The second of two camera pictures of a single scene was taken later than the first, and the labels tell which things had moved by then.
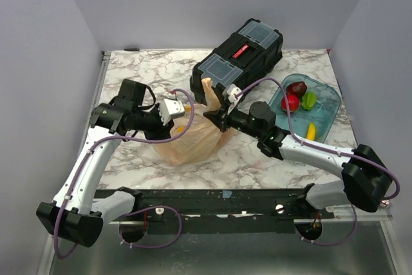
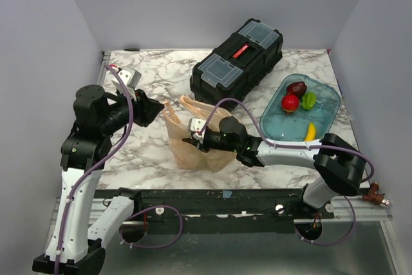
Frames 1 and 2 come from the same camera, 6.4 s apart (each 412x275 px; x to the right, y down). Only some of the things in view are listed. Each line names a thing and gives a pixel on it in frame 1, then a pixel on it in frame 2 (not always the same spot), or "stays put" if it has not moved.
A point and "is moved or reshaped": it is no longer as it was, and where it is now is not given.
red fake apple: [293, 102] stays put
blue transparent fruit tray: [324, 114] stays put
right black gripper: [220, 118] → [202, 146]
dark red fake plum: [297, 88] stays put
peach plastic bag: [205, 138] is moved or reshaped
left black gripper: [161, 132] → [146, 108]
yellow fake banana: [311, 135] stays put
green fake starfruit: [308, 100] stays put
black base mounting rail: [216, 212] stays put
